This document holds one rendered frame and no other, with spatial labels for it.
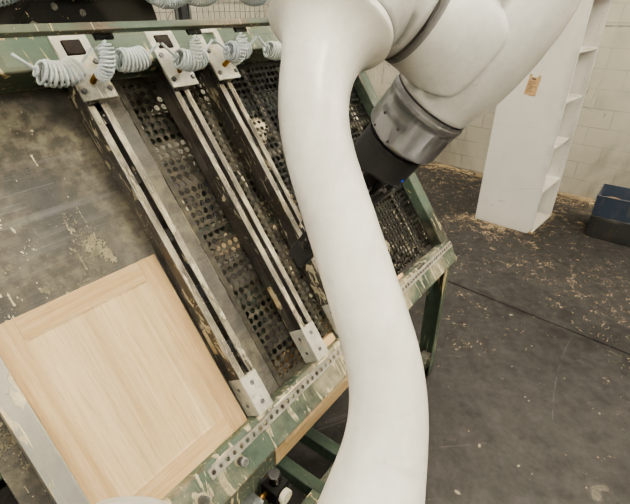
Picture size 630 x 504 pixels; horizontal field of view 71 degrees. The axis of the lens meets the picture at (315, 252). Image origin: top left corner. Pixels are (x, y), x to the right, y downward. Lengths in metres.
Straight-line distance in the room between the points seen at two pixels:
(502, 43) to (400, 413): 0.31
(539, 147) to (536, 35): 4.19
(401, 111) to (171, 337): 1.02
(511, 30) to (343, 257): 0.24
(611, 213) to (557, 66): 1.47
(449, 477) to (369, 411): 2.12
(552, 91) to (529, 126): 0.34
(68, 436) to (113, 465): 0.13
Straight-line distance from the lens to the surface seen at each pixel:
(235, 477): 1.39
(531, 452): 2.69
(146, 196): 1.38
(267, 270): 1.48
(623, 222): 5.01
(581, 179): 6.08
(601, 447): 2.88
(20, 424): 1.20
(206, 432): 1.37
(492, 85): 0.45
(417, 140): 0.48
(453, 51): 0.43
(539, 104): 4.57
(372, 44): 0.37
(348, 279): 0.33
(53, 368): 1.24
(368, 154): 0.50
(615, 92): 5.86
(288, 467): 2.20
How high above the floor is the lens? 1.98
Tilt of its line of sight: 29 degrees down
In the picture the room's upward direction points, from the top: straight up
